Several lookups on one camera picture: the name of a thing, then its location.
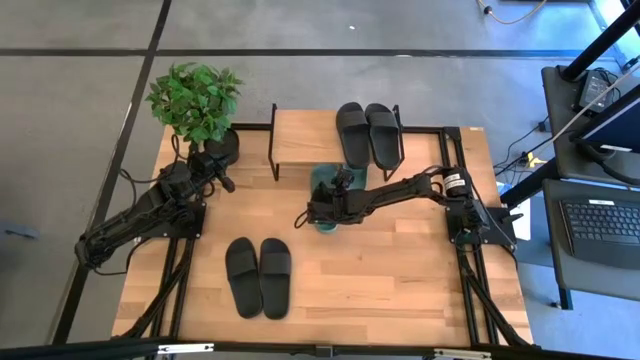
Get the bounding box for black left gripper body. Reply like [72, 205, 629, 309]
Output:
[197, 151, 227, 184]

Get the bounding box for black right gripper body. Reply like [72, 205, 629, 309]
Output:
[305, 182, 364, 226]

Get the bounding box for teal rubber slide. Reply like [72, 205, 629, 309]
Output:
[309, 162, 351, 235]
[344, 164, 369, 192]

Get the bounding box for black rubber slide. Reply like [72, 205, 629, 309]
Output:
[334, 101, 372, 170]
[224, 236, 265, 320]
[363, 102, 402, 172]
[258, 237, 293, 321]

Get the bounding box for wooden shelf black metal legs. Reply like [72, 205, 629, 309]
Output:
[267, 102, 407, 182]

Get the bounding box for black plant pot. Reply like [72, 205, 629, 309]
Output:
[203, 128, 241, 167]

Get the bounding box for green artificial plant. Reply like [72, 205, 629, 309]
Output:
[144, 61, 245, 147]

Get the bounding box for white paper sheet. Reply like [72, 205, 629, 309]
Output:
[497, 182, 532, 242]

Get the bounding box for black desk leg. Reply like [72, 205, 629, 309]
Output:
[499, 159, 561, 209]

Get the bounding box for grey floor object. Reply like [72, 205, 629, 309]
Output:
[0, 222, 41, 241]

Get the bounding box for dark side desk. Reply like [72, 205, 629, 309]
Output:
[541, 64, 640, 186]

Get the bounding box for dark keyboard tray desk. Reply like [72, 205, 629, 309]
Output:
[542, 178, 640, 311]

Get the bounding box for black keyboard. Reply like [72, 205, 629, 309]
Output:
[558, 198, 640, 247]

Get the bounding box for black power adapter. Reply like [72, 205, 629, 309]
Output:
[578, 69, 610, 114]

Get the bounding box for black computer monitor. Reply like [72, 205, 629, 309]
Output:
[569, 82, 640, 187]

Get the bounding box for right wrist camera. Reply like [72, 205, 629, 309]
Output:
[330, 167, 357, 192]

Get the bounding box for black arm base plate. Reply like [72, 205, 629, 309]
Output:
[446, 203, 524, 247]
[162, 199, 207, 240]

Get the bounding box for black table frame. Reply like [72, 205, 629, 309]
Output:
[0, 122, 640, 360]

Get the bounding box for white metal bracket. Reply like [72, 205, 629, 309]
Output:
[432, 348, 494, 360]
[157, 342, 216, 356]

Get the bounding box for tan floor cable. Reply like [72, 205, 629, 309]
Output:
[477, 0, 547, 26]

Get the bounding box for black metal post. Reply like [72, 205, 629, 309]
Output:
[562, 0, 640, 82]

